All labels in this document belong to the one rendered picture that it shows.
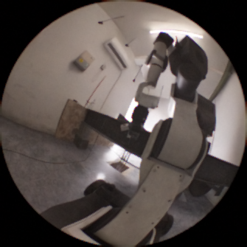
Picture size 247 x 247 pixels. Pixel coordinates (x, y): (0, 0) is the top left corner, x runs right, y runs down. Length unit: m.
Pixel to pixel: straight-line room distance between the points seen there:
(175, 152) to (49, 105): 1.40
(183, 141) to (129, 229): 0.26
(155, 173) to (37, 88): 1.44
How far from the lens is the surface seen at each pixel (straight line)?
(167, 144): 0.20
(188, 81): 0.35
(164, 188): 0.23
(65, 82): 1.38
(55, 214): 0.42
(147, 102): 0.40
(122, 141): 0.83
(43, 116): 1.39
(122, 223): 0.25
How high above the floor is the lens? 0.57
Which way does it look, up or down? 5 degrees up
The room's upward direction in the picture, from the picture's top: 24 degrees clockwise
